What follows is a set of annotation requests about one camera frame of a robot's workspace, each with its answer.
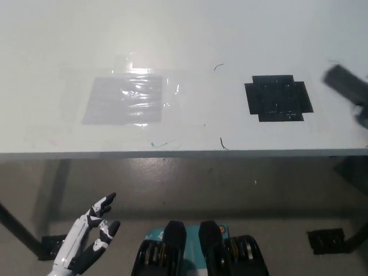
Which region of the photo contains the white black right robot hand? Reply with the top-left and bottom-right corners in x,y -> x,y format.
351,99 -> 368,130

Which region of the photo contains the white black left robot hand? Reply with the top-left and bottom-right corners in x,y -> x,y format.
53,191 -> 121,275

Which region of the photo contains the dark grey whiteboard eraser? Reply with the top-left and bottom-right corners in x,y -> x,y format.
321,64 -> 368,108

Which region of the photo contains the black taped foot plate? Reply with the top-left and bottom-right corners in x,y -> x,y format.
39,235 -> 68,262
306,228 -> 346,255

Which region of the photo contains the black table leg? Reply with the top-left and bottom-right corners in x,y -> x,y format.
343,220 -> 368,254
0,201 -> 43,259

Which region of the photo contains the black tape mark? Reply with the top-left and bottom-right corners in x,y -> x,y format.
244,74 -> 314,122

